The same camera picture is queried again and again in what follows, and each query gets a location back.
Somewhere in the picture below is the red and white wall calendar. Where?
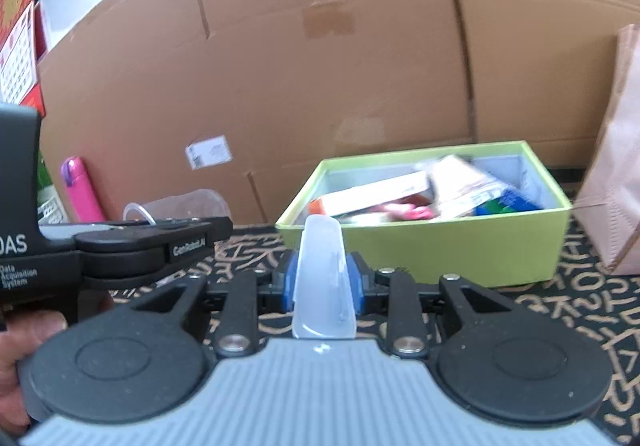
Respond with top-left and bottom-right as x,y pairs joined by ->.
0,0 -> 48,117

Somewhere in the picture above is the black letter-patterned mat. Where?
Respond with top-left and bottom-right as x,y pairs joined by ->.
107,218 -> 640,446

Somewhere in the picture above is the pink paper bag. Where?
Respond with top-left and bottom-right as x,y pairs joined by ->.
574,23 -> 640,276

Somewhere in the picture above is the light green box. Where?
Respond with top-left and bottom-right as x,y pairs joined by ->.
275,141 -> 573,288

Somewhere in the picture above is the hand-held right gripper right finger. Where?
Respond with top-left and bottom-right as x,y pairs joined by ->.
345,252 -> 508,361

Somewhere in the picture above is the person's left hand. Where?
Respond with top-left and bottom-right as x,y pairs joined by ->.
0,311 -> 69,428

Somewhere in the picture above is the pink cloth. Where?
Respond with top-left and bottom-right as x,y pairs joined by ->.
380,202 -> 436,222

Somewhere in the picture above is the green paper bag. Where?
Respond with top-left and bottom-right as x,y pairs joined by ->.
37,151 -> 57,192

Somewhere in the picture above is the white plastic basket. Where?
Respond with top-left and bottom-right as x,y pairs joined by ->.
37,186 -> 68,226

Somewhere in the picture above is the large cardboard box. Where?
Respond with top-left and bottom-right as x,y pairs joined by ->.
37,0 -> 640,227

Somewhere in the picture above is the white label sticker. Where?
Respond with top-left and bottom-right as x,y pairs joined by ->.
185,136 -> 233,171

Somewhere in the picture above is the translucent plastic case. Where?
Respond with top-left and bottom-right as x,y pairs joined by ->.
291,216 -> 357,341

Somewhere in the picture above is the orange and white box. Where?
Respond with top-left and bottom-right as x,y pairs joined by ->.
308,171 -> 435,219

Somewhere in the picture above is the clear plastic cup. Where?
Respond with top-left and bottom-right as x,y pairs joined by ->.
122,188 -> 232,227

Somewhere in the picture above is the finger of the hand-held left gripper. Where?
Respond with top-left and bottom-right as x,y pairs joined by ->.
75,216 -> 234,290

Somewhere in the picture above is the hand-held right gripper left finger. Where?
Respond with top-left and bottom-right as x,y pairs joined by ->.
132,251 -> 302,360

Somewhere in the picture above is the pink thermos bottle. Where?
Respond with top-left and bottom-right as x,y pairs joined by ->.
60,156 -> 107,223

